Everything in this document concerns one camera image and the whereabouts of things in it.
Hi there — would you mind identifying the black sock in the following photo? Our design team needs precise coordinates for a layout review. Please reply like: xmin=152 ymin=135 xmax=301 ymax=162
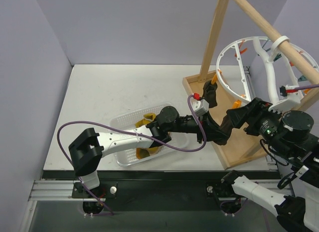
xmin=202 ymin=81 xmax=218 ymax=108
xmin=214 ymin=115 xmax=233 ymax=145

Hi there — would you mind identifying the orange clip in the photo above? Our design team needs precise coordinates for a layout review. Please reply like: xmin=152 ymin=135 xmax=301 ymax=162
xmin=211 ymin=73 xmax=218 ymax=85
xmin=232 ymin=100 xmax=242 ymax=109
xmin=238 ymin=40 xmax=248 ymax=55

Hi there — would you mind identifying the olive yellow sock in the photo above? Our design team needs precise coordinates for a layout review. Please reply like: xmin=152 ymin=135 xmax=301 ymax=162
xmin=135 ymin=113 xmax=156 ymax=128
xmin=146 ymin=147 xmax=160 ymax=156

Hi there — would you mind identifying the white round sock hanger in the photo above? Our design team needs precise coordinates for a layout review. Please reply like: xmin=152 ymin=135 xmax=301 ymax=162
xmin=215 ymin=36 xmax=319 ymax=117

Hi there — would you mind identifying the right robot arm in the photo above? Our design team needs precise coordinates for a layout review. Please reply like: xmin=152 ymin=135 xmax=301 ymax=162
xmin=221 ymin=98 xmax=319 ymax=232

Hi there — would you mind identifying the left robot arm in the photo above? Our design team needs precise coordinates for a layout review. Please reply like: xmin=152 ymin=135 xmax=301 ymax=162
xmin=68 ymin=106 xmax=232 ymax=198

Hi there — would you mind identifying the white plastic basket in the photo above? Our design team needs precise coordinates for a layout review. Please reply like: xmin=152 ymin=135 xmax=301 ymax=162
xmin=109 ymin=102 xmax=189 ymax=167

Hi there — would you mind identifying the orange clip top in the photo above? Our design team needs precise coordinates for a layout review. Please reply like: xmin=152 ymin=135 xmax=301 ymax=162
xmin=238 ymin=40 xmax=248 ymax=55

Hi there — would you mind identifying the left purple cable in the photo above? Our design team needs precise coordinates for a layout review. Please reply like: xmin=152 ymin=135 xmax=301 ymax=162
xmin=56 ymin=93 xmax=207 ymax=168

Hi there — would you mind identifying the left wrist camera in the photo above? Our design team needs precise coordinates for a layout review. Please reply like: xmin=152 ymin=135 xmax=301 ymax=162
xmin=191 ymin=93 xmax=209 ymax=117

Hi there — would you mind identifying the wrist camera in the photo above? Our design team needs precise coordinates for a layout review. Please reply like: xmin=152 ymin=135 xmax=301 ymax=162
xmin=268 ymin=85 xmax=303 ymax=114
xmin=191 ymin=93 xmax=209 ymax=117

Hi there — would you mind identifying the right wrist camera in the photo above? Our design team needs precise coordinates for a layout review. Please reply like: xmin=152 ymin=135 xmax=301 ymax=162
xmin=268 ymin=85 xmax=303 ymax=114

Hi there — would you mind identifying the wooden drying rack frame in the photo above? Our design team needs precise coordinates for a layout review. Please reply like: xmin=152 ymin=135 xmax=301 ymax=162
xmin=182 ymin=0 xmax=319 ymax=170

